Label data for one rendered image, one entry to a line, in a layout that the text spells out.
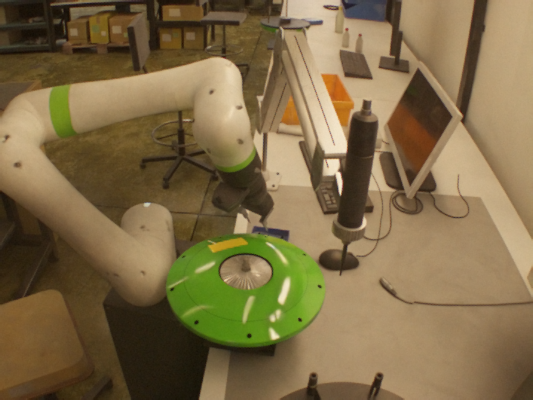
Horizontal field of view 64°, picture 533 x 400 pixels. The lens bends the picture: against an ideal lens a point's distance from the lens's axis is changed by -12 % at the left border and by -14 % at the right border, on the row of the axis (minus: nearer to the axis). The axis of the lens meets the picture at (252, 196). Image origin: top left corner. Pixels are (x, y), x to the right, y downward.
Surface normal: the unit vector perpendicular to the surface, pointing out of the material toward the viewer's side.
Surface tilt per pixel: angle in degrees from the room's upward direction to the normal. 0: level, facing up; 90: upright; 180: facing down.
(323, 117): 16
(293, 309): 23
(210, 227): 0
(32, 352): 0
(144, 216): 2
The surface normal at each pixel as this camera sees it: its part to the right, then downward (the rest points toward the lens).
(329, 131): 0.06, -0.65
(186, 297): -0.32, -0.67
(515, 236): 0.02, -0.83
